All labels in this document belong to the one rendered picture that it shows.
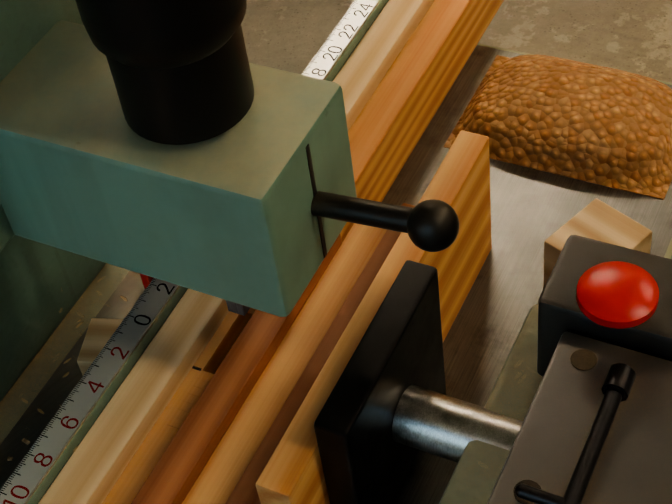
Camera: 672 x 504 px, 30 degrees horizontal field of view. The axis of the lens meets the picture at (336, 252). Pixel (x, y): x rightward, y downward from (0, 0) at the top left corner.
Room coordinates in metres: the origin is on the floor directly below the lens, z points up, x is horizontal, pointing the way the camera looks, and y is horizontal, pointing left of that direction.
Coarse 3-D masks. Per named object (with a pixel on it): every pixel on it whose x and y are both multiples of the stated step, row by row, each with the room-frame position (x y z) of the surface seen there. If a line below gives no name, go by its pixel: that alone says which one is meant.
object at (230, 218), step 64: (64, 64) 0.42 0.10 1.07; (256, 64) 0.40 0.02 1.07; (0, 128) 0.39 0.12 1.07; (64, 128) 0.38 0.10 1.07; (128, 128) 0.37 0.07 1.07; (256, 128) 0.36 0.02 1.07; (320, 128) 0.36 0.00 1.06; (0, 192) 0.39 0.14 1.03; (64, 192) 0.37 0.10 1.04; (128, 192) 0.36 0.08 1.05; (192, 192) 0.34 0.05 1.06; (256, 192) 0.33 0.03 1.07; (128, 256) 0.36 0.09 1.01; (192, 256) 0.34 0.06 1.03; (256, 256) 0.33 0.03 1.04; (320, 256) 0.35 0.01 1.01
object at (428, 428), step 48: (432, 288) 0.34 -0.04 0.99; (384, 336) 0.31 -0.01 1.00; (432, 336) 0.33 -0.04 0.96; (336, 384) 0.29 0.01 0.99; (384, 384) 0.30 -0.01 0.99; (432, 384) 0.33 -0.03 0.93; (336, 432) 0.27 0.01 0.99; (384, 432) 0.29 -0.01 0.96; (432, 432) 0.29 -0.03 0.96; (480, 432) 0.28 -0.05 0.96; (336, 480) 0.27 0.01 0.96; (384, 480) 0.29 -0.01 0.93
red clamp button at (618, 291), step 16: (592, 272) 0.30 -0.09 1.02; (608, 272) 0.30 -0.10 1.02; (624, 272) 0.30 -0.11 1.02; (640, 272) 0.30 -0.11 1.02; (592, 288) 0.30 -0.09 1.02; (608, 288) 0.29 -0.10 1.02; (624, 288) 0.29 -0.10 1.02; (640, 288) 0.29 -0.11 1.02; (656, 288) 0.29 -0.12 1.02; (592, 304) 0.29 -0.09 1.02; (608, 304) 0.29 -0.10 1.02; (624, 304) 0.29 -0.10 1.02; (640, 304) 0.28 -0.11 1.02; (656, 304) 0.29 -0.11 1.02; (592, 320) 0.29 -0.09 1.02; (608, 320) 0.28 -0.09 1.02; (624, 320) 0.28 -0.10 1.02; (640, 320) 0.28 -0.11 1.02
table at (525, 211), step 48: (480, 48) 0.60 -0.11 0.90; (432, 144) 0.52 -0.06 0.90; (528, 192) 0.47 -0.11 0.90; (576, 192) 0.46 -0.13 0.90; (624, 192) 0.46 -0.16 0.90; (528, 240) 0.44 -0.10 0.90; (480, 288) 0.41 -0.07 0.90; (528, 288) 0.40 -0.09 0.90; (480, 336) 0.38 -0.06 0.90; (480, 384) 0.35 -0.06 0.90; (432, 480) 0.30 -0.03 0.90
